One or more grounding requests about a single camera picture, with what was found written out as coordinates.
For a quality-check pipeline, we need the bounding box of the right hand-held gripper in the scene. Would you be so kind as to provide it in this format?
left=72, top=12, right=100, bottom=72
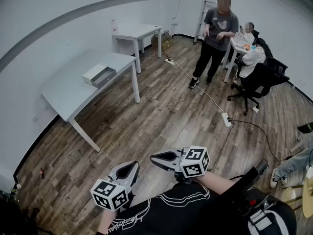
left=150, top=145, right=211, bottom=184

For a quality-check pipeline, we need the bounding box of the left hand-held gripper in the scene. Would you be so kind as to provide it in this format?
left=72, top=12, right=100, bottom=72
left=90, top=161, right=140, bottom=212

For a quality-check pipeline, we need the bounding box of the person's left forearm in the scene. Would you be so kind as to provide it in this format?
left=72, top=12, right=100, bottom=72
left=97, top=208, right=119, bottom=235

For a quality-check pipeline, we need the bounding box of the person's right forearm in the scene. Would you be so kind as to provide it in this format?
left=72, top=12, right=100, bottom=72
left=195, top=172, right=242, bottom=196

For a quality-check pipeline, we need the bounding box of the person's black printed shirt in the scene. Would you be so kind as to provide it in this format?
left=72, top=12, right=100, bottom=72
left=96, top=182, right=298, bottom=235

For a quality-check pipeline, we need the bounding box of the large grey table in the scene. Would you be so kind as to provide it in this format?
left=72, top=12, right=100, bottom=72
left=41, top=48, right=141, bottom=154

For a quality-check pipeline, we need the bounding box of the stack of cardboard boxes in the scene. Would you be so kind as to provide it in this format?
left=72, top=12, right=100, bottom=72
left=151, top=29, right=172, bottom=50

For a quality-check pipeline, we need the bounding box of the small grey table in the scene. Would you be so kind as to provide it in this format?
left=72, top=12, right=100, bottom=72
left=112, top=23, right=163, bottom=74

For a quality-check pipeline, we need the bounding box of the yellow round stool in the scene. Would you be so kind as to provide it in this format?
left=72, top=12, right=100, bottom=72
left=281, top=166, right=313, bottom=219

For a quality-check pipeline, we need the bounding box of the aluminium ladder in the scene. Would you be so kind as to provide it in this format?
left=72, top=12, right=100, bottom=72
left=193, top=0, right=221, bottom=45

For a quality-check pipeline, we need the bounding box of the black power cable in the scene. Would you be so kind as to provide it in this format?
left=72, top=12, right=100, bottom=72
left=210, top=117, right=295, bottom=172

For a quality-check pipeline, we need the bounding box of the black backpack with grey strap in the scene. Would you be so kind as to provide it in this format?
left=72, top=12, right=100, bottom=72
left=229, top=159, right=298, bottom=235

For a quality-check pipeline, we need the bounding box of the white wall cable conduit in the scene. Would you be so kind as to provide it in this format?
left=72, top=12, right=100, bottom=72
left=170, top=0, right=184, bottom=38

